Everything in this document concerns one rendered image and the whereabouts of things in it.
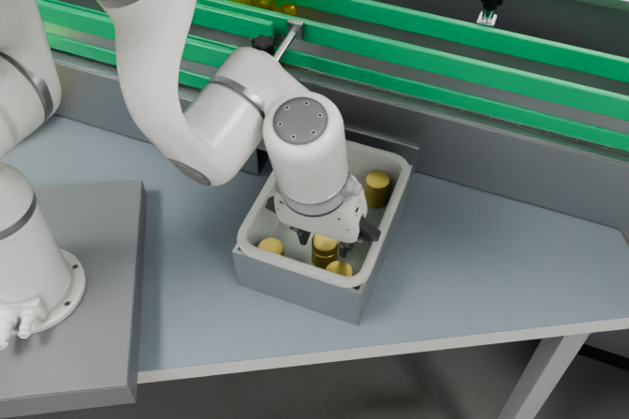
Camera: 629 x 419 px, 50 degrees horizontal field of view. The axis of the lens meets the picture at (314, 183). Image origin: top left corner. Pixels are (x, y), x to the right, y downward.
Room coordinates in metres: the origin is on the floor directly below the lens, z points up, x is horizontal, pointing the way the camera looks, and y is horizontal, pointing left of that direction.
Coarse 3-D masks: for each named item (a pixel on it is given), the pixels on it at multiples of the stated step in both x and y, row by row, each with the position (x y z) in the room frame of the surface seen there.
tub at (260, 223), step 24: (360, 144) 0.64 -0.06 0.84; (360, 168) 0.63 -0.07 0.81; (384, 168) 0.62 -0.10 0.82; (408, 168) 0.60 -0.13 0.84; (264, 192) 0.56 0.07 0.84; (264, 216) 0.54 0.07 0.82; (384, 216) 0.52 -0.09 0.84; (240, 240) 0.48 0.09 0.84; (288, 240) 0.53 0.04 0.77; (288, 264) 0.45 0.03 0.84; (312, 264) 0.49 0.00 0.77; (360, 264) 0.49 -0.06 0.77
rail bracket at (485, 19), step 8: (480, 0) 0.76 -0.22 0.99; (488, 0) 0.75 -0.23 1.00; (496, 0) 0.75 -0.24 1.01; (488, 8) 0.75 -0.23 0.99; (496, 8) 0.75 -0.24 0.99; (480, 16) 0.76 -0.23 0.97; (488, 16) 0.75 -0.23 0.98; (496, 16) 0.76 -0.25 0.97; (480, 24) 0.75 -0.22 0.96; (488, 24) 0.75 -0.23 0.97
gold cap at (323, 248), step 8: (312, 240) 0.50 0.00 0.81; (320, 240) 0.50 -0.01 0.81; (328, 240) 0.50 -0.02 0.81; (336, 240) 0.50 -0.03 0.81; (312, 248) 0.50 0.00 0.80; (320, 248) 0.49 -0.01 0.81; (328, 248) 0.49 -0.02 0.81; (336, 248) 0.49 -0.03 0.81; (312, 256) 0.50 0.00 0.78; (320, 256) 0.48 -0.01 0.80; (328, 256) 0.48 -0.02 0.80; (336, 256) 0.49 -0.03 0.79; (320, 264) 0.48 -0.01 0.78; (328, 264) 0.48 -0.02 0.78
